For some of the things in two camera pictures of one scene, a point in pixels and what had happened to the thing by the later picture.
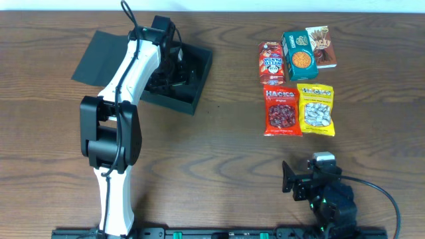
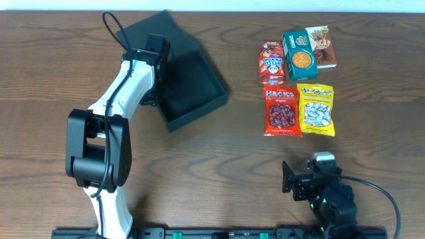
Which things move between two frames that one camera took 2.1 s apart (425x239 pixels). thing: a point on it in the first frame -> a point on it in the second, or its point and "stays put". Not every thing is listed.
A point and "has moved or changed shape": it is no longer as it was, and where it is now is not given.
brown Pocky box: (322, 46) stays put
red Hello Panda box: (271, 63) stays put
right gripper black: (303, 182) stays put
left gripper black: (183, 67) -> (148, 101)
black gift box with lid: (104, 51) has moved or changed shape
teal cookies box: (298, 56) stays put
